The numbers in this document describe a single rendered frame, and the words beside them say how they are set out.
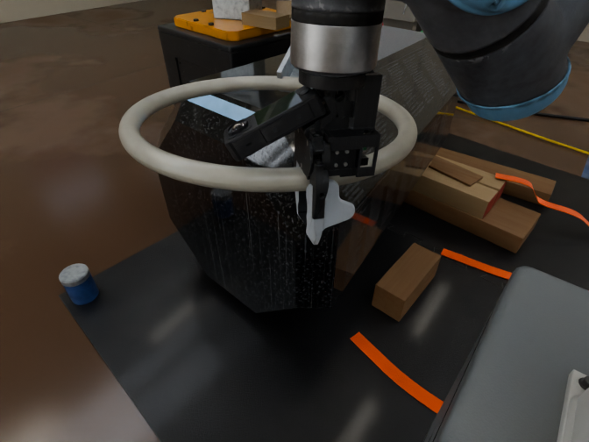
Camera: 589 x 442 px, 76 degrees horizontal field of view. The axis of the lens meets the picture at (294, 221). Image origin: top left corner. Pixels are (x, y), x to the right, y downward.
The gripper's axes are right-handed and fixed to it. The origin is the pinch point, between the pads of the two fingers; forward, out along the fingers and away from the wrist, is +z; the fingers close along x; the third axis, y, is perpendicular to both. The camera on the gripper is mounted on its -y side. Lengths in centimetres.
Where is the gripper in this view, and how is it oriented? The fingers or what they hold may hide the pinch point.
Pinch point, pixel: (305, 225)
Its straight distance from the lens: 50.8
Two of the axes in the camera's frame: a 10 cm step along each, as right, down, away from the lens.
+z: -0.3, 8.2, 5.7
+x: -2.5, -5.6, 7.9
